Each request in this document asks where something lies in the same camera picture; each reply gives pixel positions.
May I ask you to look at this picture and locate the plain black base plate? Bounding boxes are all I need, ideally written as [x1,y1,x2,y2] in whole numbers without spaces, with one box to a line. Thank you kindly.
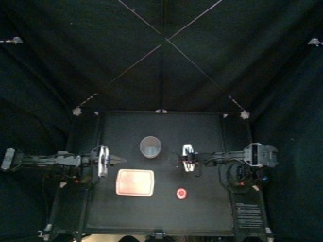
[49,179,90,236]

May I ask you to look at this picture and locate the black cloth backdrop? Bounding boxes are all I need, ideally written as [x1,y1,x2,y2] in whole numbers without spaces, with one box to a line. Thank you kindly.
[0,0,323,242]

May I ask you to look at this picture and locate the pink rectangular plate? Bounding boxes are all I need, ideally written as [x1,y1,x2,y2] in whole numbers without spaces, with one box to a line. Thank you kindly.
[114,168,154,197]

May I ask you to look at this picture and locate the black table-level camera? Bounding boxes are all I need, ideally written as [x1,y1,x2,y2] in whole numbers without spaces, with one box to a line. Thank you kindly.
[146,230,168,242]

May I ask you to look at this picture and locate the black base plate white label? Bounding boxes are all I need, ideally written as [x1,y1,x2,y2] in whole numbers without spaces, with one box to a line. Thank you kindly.
[229,188,270,236]

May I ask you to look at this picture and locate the vertical metal frame pole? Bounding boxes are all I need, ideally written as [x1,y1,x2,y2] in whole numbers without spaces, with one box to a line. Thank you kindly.
[158,0,166,112]

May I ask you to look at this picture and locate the red round bowl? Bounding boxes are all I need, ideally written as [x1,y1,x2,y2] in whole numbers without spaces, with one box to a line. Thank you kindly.
[174,187,189,199]

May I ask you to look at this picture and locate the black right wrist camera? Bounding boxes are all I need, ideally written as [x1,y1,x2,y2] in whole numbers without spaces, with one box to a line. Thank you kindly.
[182,152,198,164]

